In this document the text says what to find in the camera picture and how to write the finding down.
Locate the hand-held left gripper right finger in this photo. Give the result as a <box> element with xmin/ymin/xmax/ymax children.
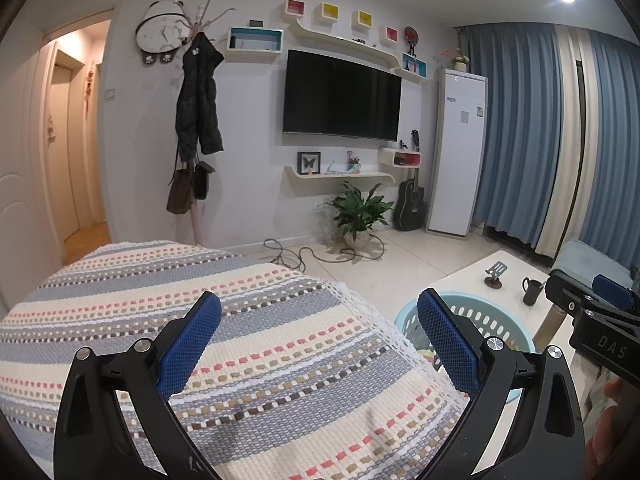
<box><xmin>416</xmin><ymin>287</ymin><xmax>586</xmax><ymax>480</ymax></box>

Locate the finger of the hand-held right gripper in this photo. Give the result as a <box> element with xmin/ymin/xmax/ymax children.
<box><xmin>544</xmin><ymin>270</ymin><xmax>596</xmax><ymax>317</ymax></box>
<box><xmin>580</xmin><ymin>274</ymin><xmax>640</xmax><ymax>333</ymax></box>

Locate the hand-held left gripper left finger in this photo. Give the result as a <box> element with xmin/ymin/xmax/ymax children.
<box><xmin>52</xmin><ymin>291</ymin><xmax>222</xmax><ymax>480</ymax></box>

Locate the light blue plastic basket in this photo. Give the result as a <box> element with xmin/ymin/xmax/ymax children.
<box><xmin>394</xmin><ymin>292</ymin><xmax>537</xmax><ymax>406</ymax></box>

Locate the person's right hand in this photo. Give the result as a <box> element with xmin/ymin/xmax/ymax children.
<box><xmin>582</xmin><ymin>376</ymin><xmax>640</xmax><ymax>480</ymax></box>

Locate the black mug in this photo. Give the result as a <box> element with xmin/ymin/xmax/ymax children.
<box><xmin>522</xmin><ymin>276</ymin><xmax>546</xmax><ymax>307</ymax></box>

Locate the metal thermos bottle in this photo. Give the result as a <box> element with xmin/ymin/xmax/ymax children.
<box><xmin>534</xmin><ymin>305</ymin><xmax>567</xmax><ymax>341</ymax></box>

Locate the striped woven blanket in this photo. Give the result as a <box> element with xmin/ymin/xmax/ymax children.
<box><xmin>0</xmin><ymin>241</ymin><xmax>471</xmax><ymax>480</ymax></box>

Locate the phone stand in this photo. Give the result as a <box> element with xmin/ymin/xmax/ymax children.
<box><xmin>484</xmin><ymin>261</ymin><xmax>510</xmax><ymax>289</ymax></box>

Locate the pink coat rack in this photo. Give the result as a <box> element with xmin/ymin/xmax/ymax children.
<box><xmin>167</xmin><ymin>0</ymin><xmax>238</xmax><ymax>247</ymax></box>

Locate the blue curtain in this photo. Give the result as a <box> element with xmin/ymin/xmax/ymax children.
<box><xmin>575</xmin><ymin>30</ymin><xmax>640</xmax><ymax>273</ymax></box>
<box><xmin>457</xmin><ymin>25</ymin><xmax>566</xmax><ymax>256</ymax></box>

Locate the cream curtain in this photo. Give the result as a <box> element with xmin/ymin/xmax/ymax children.
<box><xmin>532</xmin><ymin>27</ymin><xmax>591</xmax><ymax>267</ymax></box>

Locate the black acoustic guitar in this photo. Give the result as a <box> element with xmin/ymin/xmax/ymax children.
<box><xmin>392</xmin><ymin>130</ymin><xmax>428</xmax><ymax>232</ymax></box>

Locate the brown hanging bag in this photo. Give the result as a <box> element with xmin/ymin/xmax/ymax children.
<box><xmin>166</xmin><ymin>160</ymin><xmax>196</xmax><ymax>214</ymax></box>

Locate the green potted plant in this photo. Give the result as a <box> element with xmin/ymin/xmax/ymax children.
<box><xmin>327</xmin><ymin>182</ymin><xmax>396</xmax><ymax>251</ymax></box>

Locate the black hanging bag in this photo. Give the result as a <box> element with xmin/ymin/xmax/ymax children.
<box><xmin>194</xmin><ymin>161</ymin><xmax>217</xmax><ymax>200</ymax></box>

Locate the white standing air conditioner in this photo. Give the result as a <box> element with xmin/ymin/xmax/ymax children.
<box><xmin>426</xmin><ymin>69</ymin><xmax>488</xmax><ymax>237</ymax></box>

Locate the white and red box shelf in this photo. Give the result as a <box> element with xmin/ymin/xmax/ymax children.
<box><xmin>378</xmin><ymin>146</ymin><xmax>423</xmax><ymax>170</ymax></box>

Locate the white curved lower shelf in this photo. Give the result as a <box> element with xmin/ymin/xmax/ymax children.
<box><xmin>285</xmin><ymin>166</ymin><xmax>396</xmax><ymax>184</ymax></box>

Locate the white curved shelf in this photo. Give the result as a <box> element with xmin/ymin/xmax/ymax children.
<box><xmin>285</xmin><ymin>166</ymin><xmax>396</xmax><ymax>184</ymax></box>
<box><xmin>292</xmin><ymin>20</ymin><xmax>428</xmax><ymax>81</ymax></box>

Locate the white door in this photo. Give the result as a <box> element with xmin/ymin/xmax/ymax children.
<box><xmin>0</xmin><ymin>47</ymin><xmax>66</xmax><ymax>321</ymax></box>

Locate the framed butterfly picture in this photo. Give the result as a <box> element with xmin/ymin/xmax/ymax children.
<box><xmin>297</xmin><ymin>151</ymin><xmax>322</xmax><ymax>177</ymax></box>

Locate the black padded coat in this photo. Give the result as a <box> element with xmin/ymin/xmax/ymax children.
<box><xmin>175</xmin><ymin>31</ymin><xmax>226</xmax><ymax>163</ymax></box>

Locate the flower vase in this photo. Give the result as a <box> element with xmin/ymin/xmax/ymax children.
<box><xmin>442</xmin><ymin>47</ymin><xmax>471</xmax><ymax>73</ymax></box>

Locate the small teal box shelf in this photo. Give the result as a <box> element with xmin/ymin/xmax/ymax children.
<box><xmin>400</xmin><ymin>52</ymin><xmax>428</xmax><ymax>78</ymax></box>

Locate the large teal box shelf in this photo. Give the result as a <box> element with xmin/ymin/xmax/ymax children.
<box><xmin>226</xmin><ymin>26</ymin><xmax>284</xmax><ymax>56</ymax></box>

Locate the white curved upper shelf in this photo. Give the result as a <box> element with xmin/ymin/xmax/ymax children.
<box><xmin>292</xmin><ymin>20</ymin><xmax>428</xmax><ymax>81</ymax></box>

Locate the black floor cable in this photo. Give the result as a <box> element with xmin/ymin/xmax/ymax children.
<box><xmin>263</xmin><ymin>232</ymin><xmax>386</xmax><ymax>271</ymax></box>

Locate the wall-mounted television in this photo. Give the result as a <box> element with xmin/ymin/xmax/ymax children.
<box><xmin>282</xmin><ymin>49</ymin><xmax>402</xmax><ymax>142</ymax></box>

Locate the round wall clock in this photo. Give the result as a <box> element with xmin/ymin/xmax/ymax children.
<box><xmin>135</xmin><ymin>1</ymin><xmax>193</xmax><ymax>66</ymax></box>

